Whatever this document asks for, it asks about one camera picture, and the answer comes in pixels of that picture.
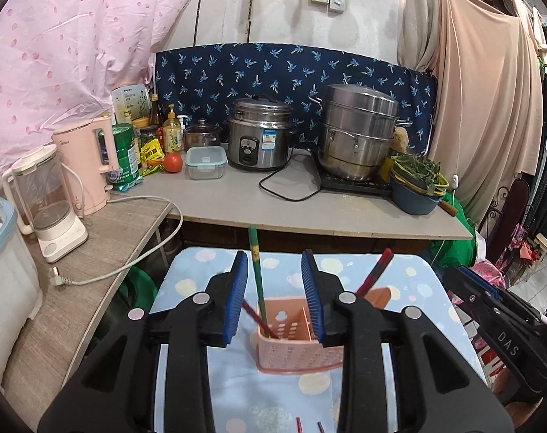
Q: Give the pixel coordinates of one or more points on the large steel steamer pot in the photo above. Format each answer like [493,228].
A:
[358,126]

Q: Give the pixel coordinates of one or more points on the pink perforated utensil basket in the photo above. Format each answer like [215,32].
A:
[296,351]

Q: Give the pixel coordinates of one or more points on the beige curtain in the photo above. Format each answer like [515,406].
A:
[489,106]

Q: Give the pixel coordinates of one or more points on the white carton box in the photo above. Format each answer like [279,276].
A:
[133,97]

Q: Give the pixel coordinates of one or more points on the small lidded pot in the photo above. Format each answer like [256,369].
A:
[202,134]

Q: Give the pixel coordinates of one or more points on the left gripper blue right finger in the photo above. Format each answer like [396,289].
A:
[311,283]

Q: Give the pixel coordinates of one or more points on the white blender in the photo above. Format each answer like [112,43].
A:
[36,184]

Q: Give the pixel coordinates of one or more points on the red chopstick long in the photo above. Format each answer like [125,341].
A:
[376,272]

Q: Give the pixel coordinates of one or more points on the blue basin with greens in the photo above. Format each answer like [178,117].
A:
[417,183]

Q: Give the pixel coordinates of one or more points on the pink electric kettle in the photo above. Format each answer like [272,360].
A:
[88,153]

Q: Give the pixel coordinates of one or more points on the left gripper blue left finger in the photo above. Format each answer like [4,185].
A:
[235,286]

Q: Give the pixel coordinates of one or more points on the green chopstick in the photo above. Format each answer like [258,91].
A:
[255,251]

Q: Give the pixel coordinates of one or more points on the red tomato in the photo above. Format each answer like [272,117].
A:
[173,163]

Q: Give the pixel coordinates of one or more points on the clear food container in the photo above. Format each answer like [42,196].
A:
[205,162]

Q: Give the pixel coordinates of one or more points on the pink floral curtain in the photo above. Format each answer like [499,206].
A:
[60,60]

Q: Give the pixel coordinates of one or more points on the steel rice cooker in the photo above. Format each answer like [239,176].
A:
[259,134]

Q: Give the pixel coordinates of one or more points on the blue polka dot tablecloth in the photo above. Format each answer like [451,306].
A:
[247,400]

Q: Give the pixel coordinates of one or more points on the pink floral fabric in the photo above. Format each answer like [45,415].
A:
[490,273]

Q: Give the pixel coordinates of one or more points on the green tin can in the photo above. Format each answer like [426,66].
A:
[127,174]

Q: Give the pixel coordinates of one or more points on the yellow oil bottle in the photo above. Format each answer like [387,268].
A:
[172,133]

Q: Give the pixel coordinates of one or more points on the black induction cooker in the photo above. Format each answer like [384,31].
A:
[371,188]

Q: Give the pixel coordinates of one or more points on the navy floral cloth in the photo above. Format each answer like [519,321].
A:
[205,81]

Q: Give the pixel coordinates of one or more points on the dark red chopstick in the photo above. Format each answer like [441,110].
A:
[257,320]

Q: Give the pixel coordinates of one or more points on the yellow snack packet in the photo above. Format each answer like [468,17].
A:
[152,158]

